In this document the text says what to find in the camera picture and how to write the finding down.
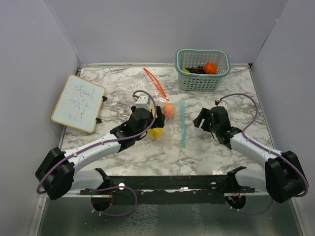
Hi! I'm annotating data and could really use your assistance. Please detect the red fake grapes bunch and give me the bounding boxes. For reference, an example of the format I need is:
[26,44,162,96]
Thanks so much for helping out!
[185,66,206,74]

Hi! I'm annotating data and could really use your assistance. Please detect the orange fake peach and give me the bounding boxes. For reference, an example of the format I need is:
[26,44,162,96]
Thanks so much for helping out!
[161,103,176,119]

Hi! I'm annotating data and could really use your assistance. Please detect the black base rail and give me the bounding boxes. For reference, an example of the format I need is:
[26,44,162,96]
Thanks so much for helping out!
[80,171,254,206]

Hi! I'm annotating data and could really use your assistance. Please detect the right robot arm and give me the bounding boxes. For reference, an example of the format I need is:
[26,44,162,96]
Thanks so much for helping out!
[193,106,308,203]

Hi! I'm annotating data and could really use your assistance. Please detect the clear bag red zipper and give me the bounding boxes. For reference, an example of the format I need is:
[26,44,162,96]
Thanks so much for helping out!
[113,68,169,105]

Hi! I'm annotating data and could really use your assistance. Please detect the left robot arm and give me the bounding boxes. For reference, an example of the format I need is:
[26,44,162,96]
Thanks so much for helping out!
[35,106,165,200]

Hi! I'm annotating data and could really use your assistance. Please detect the teal plastic basket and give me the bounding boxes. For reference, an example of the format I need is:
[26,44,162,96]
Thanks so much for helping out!
[175,49,231,91]

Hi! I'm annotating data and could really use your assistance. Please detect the orange fake pumpkin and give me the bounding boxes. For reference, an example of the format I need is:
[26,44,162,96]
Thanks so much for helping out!
[203,62,217,74]

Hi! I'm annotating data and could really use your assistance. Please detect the small whiteboard wooden frame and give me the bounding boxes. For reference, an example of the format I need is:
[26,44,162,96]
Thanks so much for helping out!
[51,74,106,133]

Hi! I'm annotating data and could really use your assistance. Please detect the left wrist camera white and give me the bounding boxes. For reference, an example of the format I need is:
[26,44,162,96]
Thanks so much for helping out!
[135,95,151,112]

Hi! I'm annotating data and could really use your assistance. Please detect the yellow fake lemon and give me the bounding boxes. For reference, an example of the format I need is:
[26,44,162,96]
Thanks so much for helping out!
[147,127,163,139]

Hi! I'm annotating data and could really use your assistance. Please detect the clear bag blue zipper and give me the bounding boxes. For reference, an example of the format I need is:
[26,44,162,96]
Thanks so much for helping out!
[150,101,186,148]

